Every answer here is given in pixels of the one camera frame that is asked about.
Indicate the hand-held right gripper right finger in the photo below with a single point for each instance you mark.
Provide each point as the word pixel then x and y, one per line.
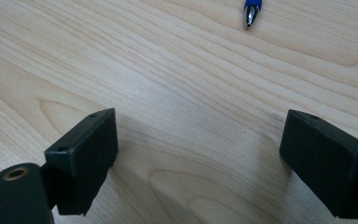
pixel 329 168

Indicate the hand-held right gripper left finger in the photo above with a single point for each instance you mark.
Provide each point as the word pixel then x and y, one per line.
pixel 84 161

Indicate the blue ballpoint pen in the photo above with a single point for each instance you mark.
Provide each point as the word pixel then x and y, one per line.
pixel 251 11

